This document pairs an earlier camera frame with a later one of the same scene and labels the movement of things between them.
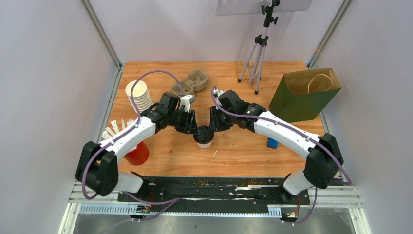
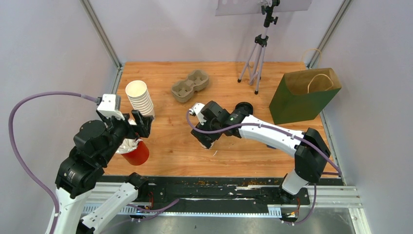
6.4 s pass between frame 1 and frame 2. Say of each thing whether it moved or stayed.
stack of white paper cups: stayed
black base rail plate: stayed
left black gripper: moved
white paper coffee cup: stayed
